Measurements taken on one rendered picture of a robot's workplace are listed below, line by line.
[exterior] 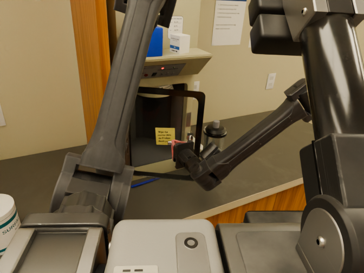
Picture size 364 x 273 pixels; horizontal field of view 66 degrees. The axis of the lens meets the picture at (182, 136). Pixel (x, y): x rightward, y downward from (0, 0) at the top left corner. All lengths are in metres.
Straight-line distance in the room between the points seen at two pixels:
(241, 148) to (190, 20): 0.54
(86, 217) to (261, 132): 0.60
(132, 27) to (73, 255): 0.32
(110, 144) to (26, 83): 1.08
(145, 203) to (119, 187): 0.74
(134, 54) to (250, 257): 0.32
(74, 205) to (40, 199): 0.90
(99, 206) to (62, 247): 0.09
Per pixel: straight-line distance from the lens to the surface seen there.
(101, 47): 0.92
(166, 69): 1.03
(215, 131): 1.21
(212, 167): 0.82
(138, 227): 0.27
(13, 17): 1.41
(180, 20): 1.10
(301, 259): 0.27
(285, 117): 0.83
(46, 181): 1.36
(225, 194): 1.24
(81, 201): 0.37
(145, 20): 0.46
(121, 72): 0.43
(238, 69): 1.88
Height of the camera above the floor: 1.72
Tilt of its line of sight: 29 degrees down
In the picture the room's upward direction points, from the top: 4 degrees clockwise
